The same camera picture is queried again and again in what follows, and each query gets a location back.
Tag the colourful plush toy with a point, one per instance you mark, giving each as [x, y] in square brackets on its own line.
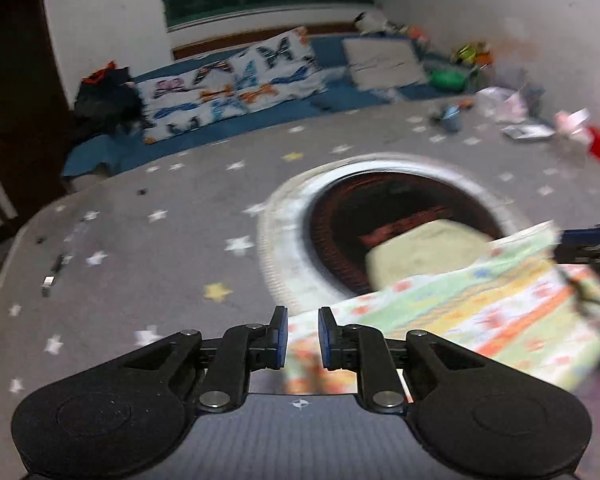
[415, 32]

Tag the green bowl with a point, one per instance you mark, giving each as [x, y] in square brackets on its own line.
[447, 79]

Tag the round laundry basket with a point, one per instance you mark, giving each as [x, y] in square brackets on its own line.
[290, 245]

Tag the white pink tissue bag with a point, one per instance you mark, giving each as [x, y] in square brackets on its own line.
[500, 105]

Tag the patterned green orange cloth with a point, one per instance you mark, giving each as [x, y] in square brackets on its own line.
[455, 300]

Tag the pink white tissue pack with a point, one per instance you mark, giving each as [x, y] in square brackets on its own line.
[572, 122]

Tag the dark wooden door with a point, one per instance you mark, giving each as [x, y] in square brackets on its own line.
[20, 85]

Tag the blue sofa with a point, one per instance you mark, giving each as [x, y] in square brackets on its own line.
[120, 152]

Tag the small black silver object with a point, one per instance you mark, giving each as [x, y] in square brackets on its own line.
[48, 282]

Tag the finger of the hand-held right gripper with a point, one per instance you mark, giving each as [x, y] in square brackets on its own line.
[587, 236]
[590, 260]

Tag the butterfly print pillow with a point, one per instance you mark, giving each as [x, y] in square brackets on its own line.
[280, 65]
[185, 105]

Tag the grey cushion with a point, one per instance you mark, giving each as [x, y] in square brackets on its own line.
[382, 62]

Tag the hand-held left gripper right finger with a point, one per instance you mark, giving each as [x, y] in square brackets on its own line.
[324, 335]

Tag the black bag with red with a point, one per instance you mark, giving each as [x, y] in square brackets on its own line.
[105, 100]

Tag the wooden sill board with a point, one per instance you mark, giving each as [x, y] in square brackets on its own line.
[260, 39]

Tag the black white plush dog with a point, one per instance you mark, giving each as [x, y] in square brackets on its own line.
[372, 21]

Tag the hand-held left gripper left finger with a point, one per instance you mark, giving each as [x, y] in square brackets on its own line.
[280, 335]

